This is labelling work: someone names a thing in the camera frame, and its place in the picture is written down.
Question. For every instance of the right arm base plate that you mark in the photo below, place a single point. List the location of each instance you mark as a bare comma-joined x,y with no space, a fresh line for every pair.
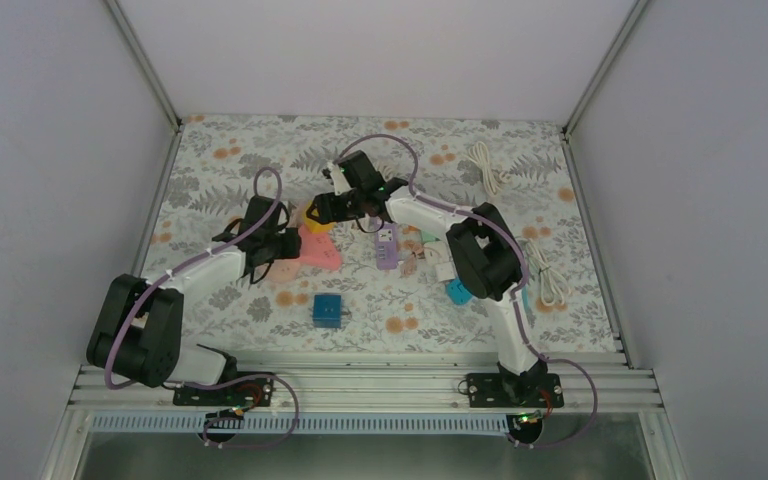
494,390

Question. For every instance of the purple power strip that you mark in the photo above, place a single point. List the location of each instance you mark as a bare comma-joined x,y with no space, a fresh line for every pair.
386,247

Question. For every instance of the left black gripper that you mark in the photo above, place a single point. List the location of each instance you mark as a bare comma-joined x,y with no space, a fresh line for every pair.
293,245

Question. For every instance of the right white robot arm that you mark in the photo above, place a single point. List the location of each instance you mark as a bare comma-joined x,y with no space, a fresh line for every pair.
486,258

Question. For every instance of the white square plug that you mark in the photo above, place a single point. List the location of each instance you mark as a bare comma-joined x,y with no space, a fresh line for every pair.
445,271

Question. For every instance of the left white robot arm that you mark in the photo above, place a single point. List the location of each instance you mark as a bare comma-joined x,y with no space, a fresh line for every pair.
138,337

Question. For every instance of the yellow cube socket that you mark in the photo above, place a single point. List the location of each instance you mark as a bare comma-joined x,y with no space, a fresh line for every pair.
310,215

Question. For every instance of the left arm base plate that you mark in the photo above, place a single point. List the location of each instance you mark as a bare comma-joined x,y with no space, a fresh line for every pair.
254,392

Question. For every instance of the cyan cube socket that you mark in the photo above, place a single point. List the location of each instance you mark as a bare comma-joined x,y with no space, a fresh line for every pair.
457,292

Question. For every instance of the aluminium rail frame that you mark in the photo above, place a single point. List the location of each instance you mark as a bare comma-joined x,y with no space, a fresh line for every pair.
433,382

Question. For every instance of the dark blue cube socket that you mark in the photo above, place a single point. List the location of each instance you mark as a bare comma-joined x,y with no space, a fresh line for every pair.
327,311

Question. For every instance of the pink triangular power strip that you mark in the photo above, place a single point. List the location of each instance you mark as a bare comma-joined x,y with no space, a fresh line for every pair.
318,250

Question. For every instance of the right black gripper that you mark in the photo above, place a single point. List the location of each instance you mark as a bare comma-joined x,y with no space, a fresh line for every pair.
327,211

